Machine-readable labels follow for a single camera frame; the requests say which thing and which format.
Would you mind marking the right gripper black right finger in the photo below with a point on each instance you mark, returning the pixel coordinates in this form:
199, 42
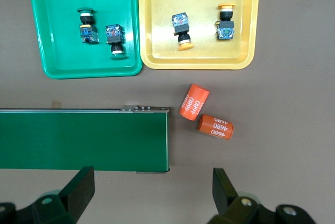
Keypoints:
227, 197

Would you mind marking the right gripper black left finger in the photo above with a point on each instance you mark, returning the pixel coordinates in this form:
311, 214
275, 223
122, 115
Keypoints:
76, 195

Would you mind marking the orange cylinder marked 4680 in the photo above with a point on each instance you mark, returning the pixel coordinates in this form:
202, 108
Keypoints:
214, 127
194, 102

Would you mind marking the green pushbutton blue block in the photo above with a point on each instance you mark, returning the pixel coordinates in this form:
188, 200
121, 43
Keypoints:
88, 31

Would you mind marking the green pushbutton dark block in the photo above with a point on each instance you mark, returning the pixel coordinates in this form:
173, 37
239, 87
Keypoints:
114, 34

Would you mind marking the yellow mushroom pushbutton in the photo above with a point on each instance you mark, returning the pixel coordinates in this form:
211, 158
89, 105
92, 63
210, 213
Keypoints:
181, 23
225, 30

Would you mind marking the green conveyor belt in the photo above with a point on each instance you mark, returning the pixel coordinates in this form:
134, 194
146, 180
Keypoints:
83, 140

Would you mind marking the green plastic tray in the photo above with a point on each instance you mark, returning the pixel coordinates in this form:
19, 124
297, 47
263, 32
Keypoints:
65, 59

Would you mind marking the yellow plastic tray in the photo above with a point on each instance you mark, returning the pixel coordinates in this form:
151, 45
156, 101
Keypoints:
204, 56

